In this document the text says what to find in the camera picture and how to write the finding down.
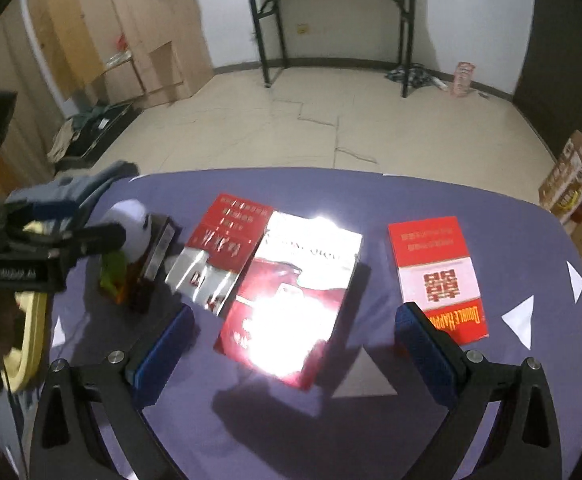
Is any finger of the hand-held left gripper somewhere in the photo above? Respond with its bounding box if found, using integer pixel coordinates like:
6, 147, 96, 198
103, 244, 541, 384
66, 223, 128, 262

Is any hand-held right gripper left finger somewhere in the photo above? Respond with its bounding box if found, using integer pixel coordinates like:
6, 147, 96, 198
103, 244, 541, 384
30, 304, 195, 480

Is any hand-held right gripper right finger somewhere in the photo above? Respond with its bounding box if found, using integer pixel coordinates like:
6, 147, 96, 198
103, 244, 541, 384
395, 301, 564, 480

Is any white round object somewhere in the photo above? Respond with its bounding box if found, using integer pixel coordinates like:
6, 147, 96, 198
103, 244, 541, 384
105, 200, 153, 262

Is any dark brown cigarette pack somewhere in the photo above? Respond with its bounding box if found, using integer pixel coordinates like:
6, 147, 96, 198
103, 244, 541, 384
130, 215, 180, 312

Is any red and white cigarette pack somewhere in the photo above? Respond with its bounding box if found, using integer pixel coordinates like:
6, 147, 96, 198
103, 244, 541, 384
387, 216, 490, 345

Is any pale yellow plastic basin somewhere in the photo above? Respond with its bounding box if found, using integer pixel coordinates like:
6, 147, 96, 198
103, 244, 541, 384
0, 220, 54, 393

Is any red cigarette pack grass pattern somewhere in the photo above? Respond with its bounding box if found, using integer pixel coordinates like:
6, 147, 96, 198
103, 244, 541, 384
165, 192, 277, 317

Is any glossy red cigarette pack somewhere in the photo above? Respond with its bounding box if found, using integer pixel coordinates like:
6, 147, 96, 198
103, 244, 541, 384
213, 211, 365, 392

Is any green and orange small object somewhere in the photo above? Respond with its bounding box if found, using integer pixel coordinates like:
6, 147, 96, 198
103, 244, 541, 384
100, 252, 139, 306

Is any grey cloth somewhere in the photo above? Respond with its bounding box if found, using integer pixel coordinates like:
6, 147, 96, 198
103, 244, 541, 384
6, 160, 140, 223

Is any dark bag on floor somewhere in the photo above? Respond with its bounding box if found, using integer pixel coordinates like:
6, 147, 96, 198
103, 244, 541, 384
46, 101, 139, 170

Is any wooden wardrobe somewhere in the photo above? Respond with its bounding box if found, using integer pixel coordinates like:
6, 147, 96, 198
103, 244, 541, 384
25, 0, 215, 111

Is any stack of cardboard boxes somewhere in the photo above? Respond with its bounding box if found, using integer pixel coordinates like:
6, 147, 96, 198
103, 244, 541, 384
538, 130, 582, 257

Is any red and white floor box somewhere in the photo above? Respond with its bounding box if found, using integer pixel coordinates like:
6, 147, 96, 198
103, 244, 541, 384
452, 61, 476, 97

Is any pile of clothes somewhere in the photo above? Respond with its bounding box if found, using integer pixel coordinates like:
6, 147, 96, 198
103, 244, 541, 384
384, 64, 439, 88

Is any dark door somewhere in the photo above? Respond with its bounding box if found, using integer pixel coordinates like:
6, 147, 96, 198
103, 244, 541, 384
514, 0, 582, 157

